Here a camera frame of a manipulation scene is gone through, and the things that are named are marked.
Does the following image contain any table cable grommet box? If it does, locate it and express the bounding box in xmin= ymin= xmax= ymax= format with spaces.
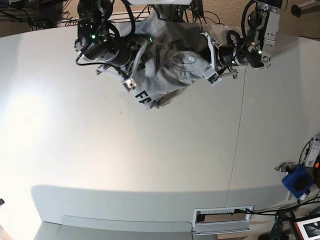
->
xmin=192 ymin=205 xmax=254 ymax=235

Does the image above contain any white barcode power adapter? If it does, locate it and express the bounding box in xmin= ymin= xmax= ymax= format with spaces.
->
xmin=304 ymin=135 xmax=320 ymax=168

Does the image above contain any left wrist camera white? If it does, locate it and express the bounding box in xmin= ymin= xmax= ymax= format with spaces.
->
xmin=203 ymin=68 xmax=222 ymax=87

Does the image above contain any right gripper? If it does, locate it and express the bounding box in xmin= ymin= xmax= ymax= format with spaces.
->
xmin=96 ymin=41 xmax=148 ymax=83

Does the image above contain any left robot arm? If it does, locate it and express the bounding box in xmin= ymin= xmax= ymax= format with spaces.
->
xmin=201 ymin=0 xmax=283 ymax=85

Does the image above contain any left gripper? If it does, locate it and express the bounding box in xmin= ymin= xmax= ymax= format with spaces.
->
xmin=199 ymin=31 xmax=238 ymax=79

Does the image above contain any grey T-shirt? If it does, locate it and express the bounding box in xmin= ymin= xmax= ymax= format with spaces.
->
xmin=131 ymin=13 xmax=210 ymax=110

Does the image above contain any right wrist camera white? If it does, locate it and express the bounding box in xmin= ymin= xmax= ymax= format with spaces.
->
xmin=121 ymin=77 xmax=138 ymax=92

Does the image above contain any blue plastic device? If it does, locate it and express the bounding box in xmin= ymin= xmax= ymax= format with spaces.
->
xmin=281 ymin=164 xmax=314 ymax=199

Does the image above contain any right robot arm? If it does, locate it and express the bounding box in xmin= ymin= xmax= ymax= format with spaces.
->
xmin=74 ymin=0 xmax=153 ymax=81

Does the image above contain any metal table clamp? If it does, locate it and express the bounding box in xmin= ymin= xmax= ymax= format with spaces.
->
xmin=274 ymin=162 xmax=297 ymax=173

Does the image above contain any framed picture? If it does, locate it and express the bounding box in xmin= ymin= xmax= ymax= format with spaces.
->
xmin=293 ymin=216 xmax=320 ymax=240

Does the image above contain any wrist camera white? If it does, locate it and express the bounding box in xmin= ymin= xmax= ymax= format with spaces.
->
xmin=121 ymin=77 xmax=138 ymax=92
xmin=203 ymin=68 xmax=222 ymax=87

